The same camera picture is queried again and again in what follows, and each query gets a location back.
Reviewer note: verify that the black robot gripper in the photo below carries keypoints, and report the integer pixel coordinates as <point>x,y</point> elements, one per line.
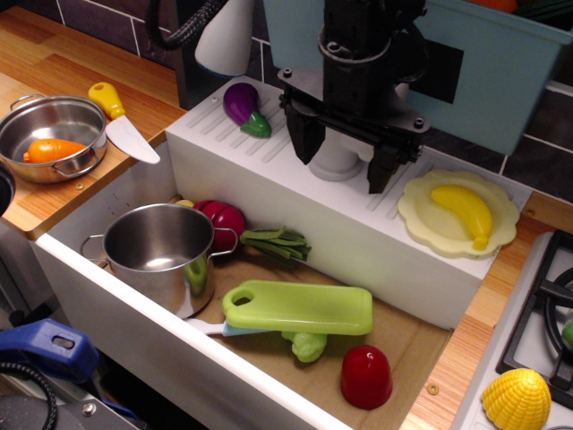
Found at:
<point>368,48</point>

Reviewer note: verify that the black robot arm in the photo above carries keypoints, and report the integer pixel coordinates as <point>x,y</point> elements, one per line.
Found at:
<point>368,49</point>

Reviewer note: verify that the grey toy faucet base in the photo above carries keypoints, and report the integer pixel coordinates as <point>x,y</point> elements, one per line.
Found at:
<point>340,157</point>

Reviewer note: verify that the green felt beans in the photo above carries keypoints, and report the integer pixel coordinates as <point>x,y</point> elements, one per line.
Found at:
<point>282,244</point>

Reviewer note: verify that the purple toy eggplant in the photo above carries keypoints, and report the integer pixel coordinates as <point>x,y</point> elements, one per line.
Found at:
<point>241,104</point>

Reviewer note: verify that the cream scalloped toy plate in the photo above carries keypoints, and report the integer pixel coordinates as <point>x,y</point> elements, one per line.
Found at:
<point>441,229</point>

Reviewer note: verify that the magenta toy onion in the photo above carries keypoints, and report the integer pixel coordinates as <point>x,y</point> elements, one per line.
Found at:
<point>228,222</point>

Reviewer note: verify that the white toy sink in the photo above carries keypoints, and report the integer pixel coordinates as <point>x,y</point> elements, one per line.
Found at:
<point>422,248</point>

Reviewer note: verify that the yellow toy banana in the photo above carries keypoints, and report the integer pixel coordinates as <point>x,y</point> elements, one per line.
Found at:
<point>470,207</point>

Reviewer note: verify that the teal plastic bin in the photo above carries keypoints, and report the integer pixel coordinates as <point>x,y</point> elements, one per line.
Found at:
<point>487,68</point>

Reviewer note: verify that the green plastic cutting board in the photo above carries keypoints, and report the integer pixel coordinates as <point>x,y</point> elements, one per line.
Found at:
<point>299,307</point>

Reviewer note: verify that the small yellow toy piece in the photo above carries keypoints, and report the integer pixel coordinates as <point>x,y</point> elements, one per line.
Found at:
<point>186,203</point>

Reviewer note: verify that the green toy lettuce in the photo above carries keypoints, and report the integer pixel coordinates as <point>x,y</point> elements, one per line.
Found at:
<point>307,347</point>

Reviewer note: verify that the tall steel pot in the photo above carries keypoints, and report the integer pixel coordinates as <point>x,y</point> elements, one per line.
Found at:
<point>164,251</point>

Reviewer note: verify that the white and blue spatula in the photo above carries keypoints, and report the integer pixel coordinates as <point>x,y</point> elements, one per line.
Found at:
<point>223,329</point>

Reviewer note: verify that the red toy pepper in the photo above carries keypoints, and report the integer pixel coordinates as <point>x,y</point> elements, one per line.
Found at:
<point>365,380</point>

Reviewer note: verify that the black stove grate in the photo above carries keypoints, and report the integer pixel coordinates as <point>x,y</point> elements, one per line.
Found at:
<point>536,339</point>

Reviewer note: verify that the green toy on stove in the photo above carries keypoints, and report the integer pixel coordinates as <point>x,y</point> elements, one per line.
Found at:
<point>567,335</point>

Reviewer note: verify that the orange toy carrot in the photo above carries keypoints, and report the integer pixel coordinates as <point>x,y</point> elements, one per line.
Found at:
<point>49,150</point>

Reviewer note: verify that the yellow toy corn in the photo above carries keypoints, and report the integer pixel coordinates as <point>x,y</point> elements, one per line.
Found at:
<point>517,399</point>

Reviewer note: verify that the shallow steel pan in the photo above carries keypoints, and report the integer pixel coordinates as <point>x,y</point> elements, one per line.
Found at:
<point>69,118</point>

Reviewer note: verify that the blue clamp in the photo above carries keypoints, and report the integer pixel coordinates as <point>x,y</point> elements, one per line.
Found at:
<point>52,348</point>

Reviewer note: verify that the yellow-handled toy knife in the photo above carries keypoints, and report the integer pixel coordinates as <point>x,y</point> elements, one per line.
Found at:
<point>120,130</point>

